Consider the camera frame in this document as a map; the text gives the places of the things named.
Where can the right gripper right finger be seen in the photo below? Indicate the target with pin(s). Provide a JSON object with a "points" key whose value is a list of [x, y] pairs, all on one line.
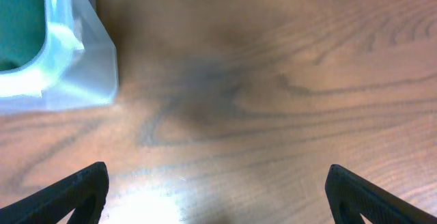
{"points": [[352, 199]]}

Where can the clear plastic storage container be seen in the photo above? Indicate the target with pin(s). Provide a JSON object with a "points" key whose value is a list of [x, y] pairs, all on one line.
{"points": [[76, 67]]}

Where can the dark green garment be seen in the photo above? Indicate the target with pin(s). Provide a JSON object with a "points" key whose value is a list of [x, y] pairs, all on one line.
{"points": [[23, 31]]}

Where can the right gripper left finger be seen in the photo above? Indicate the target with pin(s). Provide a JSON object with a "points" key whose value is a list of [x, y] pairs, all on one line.
{"points": [[82, 195]]}

